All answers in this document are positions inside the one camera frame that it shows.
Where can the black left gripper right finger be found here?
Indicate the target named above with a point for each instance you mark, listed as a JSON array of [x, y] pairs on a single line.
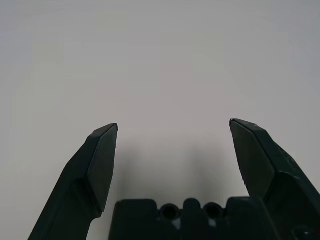
[[275, 170]]

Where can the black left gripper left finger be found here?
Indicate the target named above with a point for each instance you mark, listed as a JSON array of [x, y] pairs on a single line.
[[82, 180]]

